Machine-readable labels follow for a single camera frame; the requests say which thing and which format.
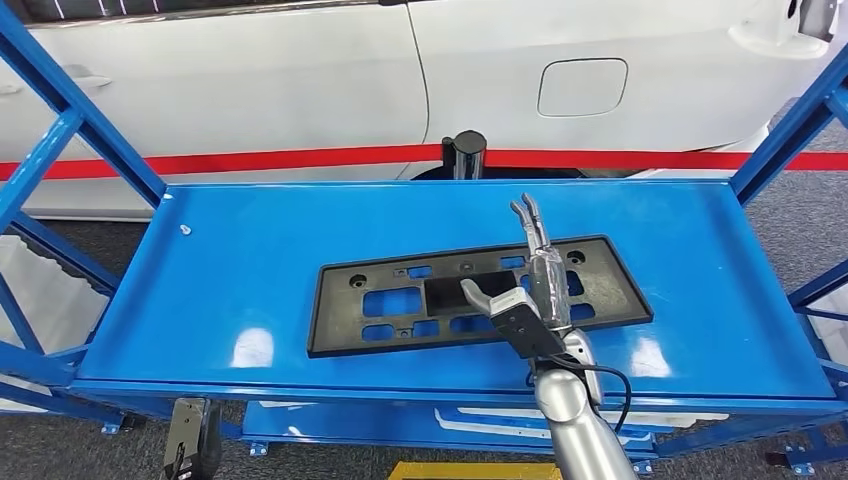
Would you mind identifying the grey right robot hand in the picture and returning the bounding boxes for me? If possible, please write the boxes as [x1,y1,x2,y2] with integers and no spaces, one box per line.
[459,192,574,333]

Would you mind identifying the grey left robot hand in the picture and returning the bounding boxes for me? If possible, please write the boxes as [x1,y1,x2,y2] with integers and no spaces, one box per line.
[198,399,224,480]

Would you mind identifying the black plastic plate holder part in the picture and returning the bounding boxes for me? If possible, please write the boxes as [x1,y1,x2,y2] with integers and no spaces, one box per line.
[306,234,656,360]

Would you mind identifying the yellow floor tape square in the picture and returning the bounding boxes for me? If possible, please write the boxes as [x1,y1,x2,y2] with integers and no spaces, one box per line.
[387,460,564,480]

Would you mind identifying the white car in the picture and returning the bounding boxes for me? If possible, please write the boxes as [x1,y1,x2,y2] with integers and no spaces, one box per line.
[0,0,848,223]

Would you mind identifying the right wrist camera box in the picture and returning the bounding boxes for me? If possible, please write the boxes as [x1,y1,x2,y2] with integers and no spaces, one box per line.
[488,286,568,361]

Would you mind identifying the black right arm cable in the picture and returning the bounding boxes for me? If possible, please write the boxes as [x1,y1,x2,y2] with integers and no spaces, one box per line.
[548,354,633,435]

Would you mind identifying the black stanchion post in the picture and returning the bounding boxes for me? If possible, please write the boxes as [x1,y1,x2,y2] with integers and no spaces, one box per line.
[440,129,489,181]

